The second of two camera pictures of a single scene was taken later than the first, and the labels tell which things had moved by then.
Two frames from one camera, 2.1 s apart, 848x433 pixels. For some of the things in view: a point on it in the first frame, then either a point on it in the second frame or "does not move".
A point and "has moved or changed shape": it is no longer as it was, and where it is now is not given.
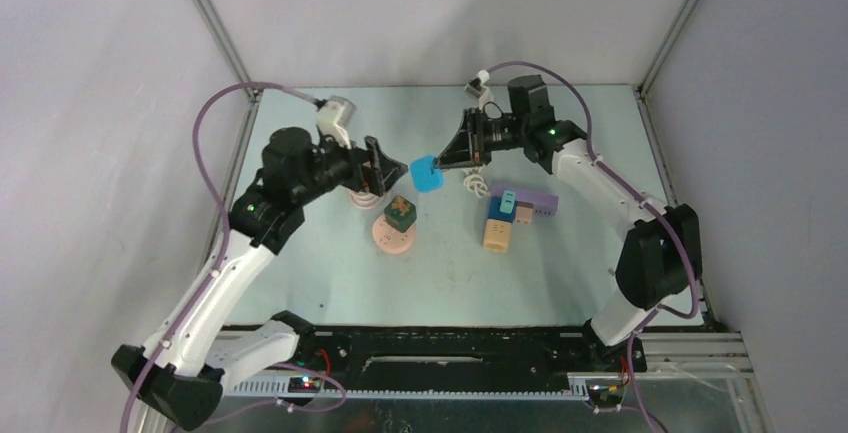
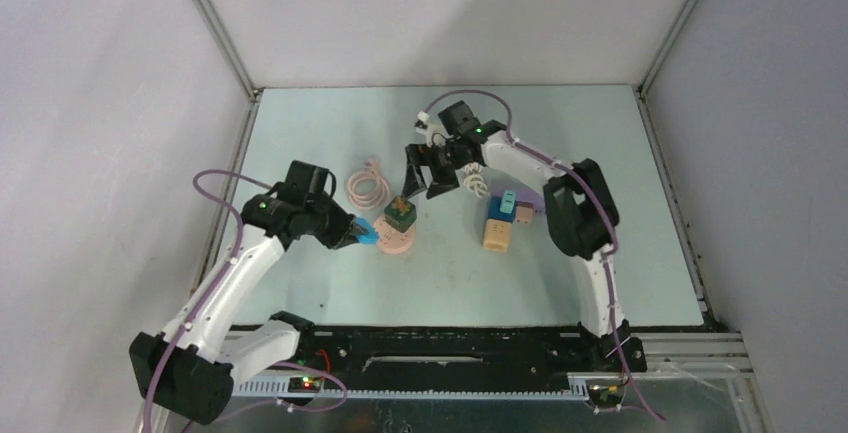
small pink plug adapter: x=524 y=212 does not move
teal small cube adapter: x=507 y=201 does not move
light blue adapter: x=426 y=177 has moved or changed shape
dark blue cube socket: x=494 y=212 does not move
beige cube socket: x=497 y=235 does not move
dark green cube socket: x=400 y=214 does not move
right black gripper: x=468 y=148 to x=417 y=156
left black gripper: x=388 y=170 to x=344 y=222
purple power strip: x=544 y=204 does not move
